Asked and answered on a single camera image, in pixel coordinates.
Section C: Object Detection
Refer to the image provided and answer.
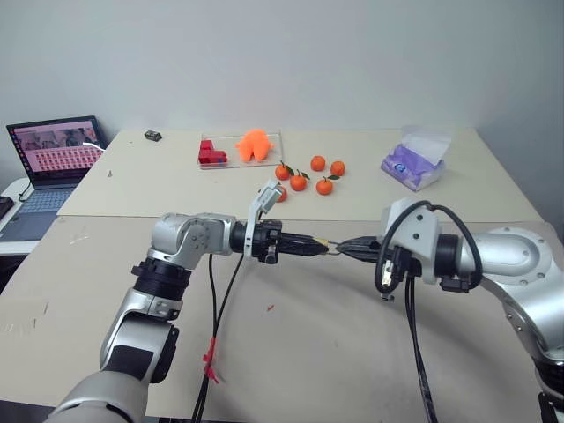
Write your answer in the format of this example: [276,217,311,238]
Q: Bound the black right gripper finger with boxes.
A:
[340,235,382,252]
[338,249,381,265]

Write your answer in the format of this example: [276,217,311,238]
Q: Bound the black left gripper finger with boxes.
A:
[281,233,328,248]
[281,244,330,259]

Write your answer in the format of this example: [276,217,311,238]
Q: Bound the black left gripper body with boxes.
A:
[253,219,285,265]

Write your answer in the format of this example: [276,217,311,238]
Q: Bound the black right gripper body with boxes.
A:
[377,244,423,284]

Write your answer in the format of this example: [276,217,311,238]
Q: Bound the clear plastic tray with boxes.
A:
[195,128,285,171]

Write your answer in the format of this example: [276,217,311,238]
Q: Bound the purple tissue pack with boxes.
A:
[380,124,453,192]

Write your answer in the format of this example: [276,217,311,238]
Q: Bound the orange plush toy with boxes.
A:
[234,127,276,164]

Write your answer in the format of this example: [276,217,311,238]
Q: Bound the red building blocks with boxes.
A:
[197,137,230,167]

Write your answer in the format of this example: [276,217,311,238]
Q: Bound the open laptop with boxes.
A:
[0,115,110,242]

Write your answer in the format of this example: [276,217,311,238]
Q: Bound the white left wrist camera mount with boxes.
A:
[243,178,284,262]

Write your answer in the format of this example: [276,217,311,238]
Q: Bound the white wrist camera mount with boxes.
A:
[379,197,442,286]
[243,178,284,262]

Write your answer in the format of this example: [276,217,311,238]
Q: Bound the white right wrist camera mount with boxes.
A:
[379,197,442,286]

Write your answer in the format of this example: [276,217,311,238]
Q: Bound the black right arm cable loop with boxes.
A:
[374,199,483,295]

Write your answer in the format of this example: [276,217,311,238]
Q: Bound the black right hanging cable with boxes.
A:
[404,271,440,423]

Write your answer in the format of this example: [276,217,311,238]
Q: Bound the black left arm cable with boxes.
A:
[189,251,246,423]

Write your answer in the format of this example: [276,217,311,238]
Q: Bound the red tape on cable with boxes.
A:
[202,336,220,386]

